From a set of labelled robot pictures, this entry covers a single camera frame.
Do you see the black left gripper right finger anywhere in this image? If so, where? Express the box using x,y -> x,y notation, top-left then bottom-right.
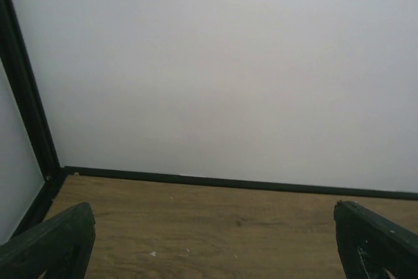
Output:
334,201 -> 417,278

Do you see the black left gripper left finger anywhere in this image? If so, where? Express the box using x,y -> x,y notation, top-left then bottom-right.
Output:
1,203 -> 95,278

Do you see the black enclosure frame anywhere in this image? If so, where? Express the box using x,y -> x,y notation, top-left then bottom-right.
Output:
1,0 -> 417,237

